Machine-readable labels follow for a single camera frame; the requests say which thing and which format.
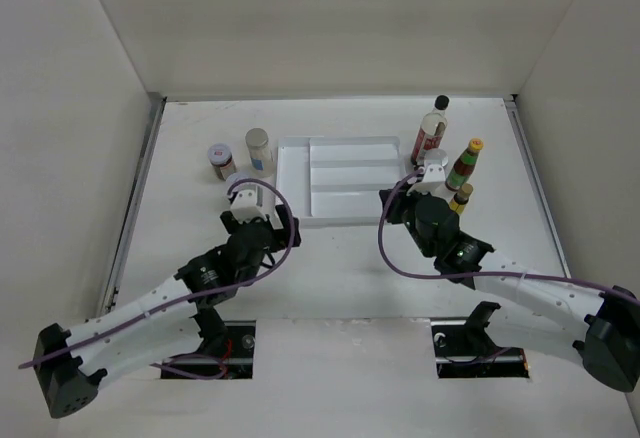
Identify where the green-label yellow-cap sauce bottle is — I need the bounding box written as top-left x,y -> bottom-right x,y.
445,138 -> 484,191

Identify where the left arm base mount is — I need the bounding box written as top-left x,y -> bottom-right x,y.
159,314 -> 256,381

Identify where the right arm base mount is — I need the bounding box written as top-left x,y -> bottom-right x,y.
430,301 -> 530,379

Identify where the white divided organizer tray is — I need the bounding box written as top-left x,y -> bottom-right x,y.
276,136 -> 407,228

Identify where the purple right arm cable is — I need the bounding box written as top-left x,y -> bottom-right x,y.
376,167 -> 640,305

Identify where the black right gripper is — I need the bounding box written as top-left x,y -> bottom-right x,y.
379,180 -> 435,258

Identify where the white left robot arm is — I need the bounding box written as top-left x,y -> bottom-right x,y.
27,204 -> 301,419

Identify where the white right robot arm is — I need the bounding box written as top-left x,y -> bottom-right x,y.
379,185 -> 639,393

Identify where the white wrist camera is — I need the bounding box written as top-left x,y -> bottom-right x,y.
407,163 -> 446,195
228,183 -> 268,223

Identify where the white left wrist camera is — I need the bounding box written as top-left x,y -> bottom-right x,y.
228,183 -> 268,223

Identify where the tall soy sauce bottle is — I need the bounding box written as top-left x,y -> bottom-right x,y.
410,95 -> 450,166

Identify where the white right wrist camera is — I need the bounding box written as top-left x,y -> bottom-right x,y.
407,163 -> 446,195

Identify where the silver-lid jar blue label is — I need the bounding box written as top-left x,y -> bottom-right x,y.
245,128 -> 275,177

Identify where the small gold-cap bottle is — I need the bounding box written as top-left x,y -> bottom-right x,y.
449,183 -> 474,215

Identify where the dark jar white red lid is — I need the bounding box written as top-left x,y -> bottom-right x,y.
207,143 -> 236,181

